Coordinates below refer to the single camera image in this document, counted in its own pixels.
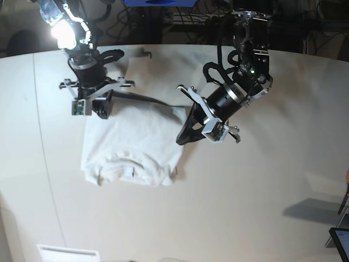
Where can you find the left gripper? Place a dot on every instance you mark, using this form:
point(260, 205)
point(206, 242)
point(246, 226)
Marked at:
point(225, 101)

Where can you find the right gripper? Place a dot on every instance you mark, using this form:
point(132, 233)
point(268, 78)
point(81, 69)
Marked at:
point(92, 83)

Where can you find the white T-shirt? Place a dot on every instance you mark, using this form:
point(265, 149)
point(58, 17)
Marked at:
point(136, 144)

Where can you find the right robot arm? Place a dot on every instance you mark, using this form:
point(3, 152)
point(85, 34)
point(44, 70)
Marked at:
point(74, 35)

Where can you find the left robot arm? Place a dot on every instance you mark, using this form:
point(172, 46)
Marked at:
point(241, 75)

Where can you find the blue box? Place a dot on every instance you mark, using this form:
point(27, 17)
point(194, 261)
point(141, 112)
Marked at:
point(159, 3)

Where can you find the white paper sheet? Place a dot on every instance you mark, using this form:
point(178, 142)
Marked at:
point(53, 253)

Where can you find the black tripod leg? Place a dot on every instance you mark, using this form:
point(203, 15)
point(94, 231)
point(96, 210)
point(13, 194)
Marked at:
point(344, 201)

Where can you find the tablet on stand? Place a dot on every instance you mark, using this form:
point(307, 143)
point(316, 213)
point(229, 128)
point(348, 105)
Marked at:
point(339, 240)

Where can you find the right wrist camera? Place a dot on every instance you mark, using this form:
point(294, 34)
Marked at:
point(81, 107)

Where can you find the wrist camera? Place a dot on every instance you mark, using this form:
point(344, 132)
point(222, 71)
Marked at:
point(214, 130)
point(81, 107)

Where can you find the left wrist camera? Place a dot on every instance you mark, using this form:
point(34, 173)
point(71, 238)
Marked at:
point(214, 130)

